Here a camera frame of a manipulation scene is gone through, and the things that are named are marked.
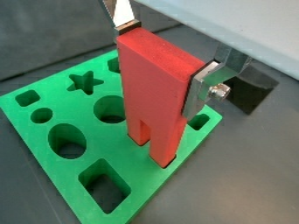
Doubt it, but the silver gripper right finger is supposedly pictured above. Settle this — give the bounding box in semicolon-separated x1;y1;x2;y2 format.
181;43;250;121

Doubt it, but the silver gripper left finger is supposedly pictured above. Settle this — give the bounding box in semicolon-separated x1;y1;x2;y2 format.
97;0;141;39

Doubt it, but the red double-square block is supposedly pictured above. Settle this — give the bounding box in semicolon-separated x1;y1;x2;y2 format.
115;27;204;167

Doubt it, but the green shape-sorting board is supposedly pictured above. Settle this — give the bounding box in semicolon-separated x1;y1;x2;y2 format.
0;52;221;224

